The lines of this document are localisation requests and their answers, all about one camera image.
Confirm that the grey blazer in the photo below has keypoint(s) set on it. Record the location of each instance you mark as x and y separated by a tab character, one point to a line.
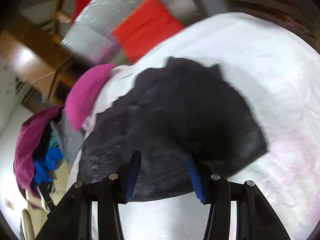
69	141

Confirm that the brown wooden pillar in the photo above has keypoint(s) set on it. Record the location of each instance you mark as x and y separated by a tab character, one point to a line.
35	57

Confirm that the purple velvet garment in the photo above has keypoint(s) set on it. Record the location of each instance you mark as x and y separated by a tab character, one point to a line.
28	140

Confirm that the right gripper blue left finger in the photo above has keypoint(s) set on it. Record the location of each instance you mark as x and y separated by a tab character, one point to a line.
131	175

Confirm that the teal garment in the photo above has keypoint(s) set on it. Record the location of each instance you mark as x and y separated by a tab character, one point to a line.
53	141

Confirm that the red pillow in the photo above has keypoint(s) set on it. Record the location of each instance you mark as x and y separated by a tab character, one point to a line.
148	25

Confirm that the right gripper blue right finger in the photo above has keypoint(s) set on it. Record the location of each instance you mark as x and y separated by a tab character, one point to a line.
196	179

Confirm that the silver foil insulation board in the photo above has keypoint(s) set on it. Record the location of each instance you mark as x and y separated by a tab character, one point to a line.
90	38

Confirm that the black quilted jacket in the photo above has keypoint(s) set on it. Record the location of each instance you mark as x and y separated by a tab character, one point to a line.
172	112

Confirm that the magenta pillow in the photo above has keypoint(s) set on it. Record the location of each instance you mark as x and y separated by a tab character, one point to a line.
81	99

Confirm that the blue garment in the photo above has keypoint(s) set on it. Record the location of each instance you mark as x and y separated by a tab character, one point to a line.
43	166

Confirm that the wooden stair railing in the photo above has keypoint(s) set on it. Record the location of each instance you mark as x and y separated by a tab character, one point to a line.
59	17

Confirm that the white bed blanket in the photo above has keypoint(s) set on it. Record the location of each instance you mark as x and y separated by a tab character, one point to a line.
278	74

